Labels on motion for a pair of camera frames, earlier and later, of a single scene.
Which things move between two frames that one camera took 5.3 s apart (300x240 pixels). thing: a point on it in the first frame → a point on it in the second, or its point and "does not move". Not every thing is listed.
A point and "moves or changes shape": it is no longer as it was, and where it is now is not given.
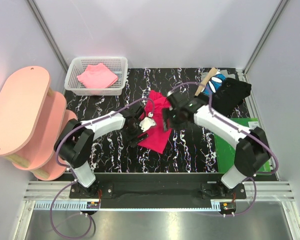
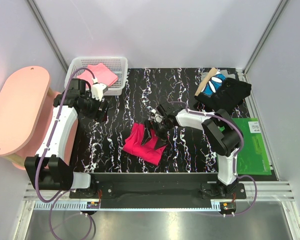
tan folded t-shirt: [211, 72] does not move
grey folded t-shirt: [228, 75] does not move
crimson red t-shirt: [157, 137] moves or changes shape
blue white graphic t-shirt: [213, 84] does not move
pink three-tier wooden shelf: [27, 120] does not move
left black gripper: [132, 139] → [98, 115]
